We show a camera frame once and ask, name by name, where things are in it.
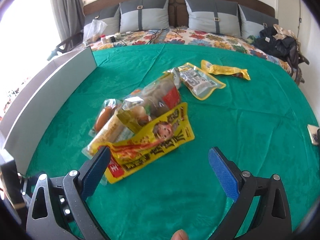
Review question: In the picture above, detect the grey curtain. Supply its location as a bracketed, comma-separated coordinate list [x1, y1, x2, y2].
[50, 0, 85, 41]

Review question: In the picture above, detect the grey pillow far right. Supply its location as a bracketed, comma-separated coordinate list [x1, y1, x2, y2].
[239, 5, 279, 39]

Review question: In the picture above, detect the white power strip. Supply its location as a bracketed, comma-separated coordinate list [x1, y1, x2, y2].
[106, 31, 132, 43]

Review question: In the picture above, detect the clear yellow-edged peanut bag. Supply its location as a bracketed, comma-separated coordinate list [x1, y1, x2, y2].
[163, 62, 226, 101]

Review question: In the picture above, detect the white phone on cloth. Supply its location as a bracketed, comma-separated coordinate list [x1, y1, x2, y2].
[307, 124, 319, 145]

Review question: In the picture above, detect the black bag pile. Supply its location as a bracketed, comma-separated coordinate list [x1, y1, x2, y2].
[252, 24, 310, 85]

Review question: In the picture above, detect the long yellow red snack bag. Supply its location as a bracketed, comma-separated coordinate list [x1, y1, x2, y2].
[84, 102, 195, 184]

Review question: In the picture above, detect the grey pillow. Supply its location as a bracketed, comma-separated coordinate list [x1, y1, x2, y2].
[119, 0, 169, 33]
[84, 5, 120, 35]
[185, 0, 241, 37]
[239, 5, 279, 39]

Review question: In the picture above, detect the floral bed cover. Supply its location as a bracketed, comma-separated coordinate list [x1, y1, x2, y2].
[90, 27, 293, 78]

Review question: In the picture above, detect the clear plastic bag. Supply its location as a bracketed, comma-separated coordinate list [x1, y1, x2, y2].
[83, 19, 107, 45]

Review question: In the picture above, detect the clear bag of round snacks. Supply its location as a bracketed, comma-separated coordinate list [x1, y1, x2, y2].
[117, 73, 181, 129]

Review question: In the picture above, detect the grey pillow far left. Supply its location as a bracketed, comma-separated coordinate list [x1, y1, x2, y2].
[84, 5, 120, 35]

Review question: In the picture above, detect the white cardboard box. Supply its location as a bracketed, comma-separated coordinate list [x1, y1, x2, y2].
[1, 47, 97, 174]

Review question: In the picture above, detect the green tablecloth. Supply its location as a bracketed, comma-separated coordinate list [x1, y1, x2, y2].
[27, 44, 319, 239]

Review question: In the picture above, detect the sausage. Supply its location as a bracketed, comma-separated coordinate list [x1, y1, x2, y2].
[88, 99, 122, 137]

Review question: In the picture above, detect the yellow vacuum snack pouch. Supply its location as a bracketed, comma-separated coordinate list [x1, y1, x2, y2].
[201, 60, 251, 81]

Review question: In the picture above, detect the small white bottle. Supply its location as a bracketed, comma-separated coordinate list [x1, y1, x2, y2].
[100, 35, 107, 44]

